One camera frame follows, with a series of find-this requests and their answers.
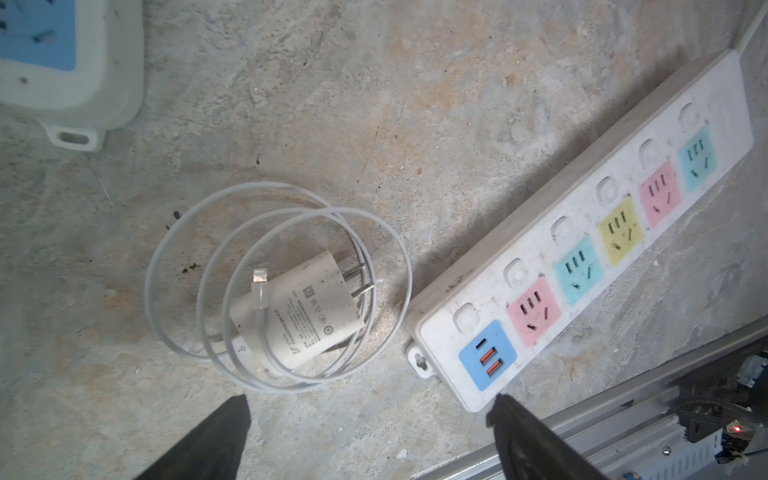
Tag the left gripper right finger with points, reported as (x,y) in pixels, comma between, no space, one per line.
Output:
(528,449)

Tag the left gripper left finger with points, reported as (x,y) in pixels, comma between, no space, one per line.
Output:
(212,450)

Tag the colourful white power strip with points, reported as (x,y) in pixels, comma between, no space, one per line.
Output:
(483,320)

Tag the blue white power strip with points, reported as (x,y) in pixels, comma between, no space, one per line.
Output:
(75,67)

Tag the white charger with coiled cable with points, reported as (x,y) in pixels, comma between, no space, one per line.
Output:
(295,332)

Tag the aluminium rail base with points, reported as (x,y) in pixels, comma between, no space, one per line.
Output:
(702,415)

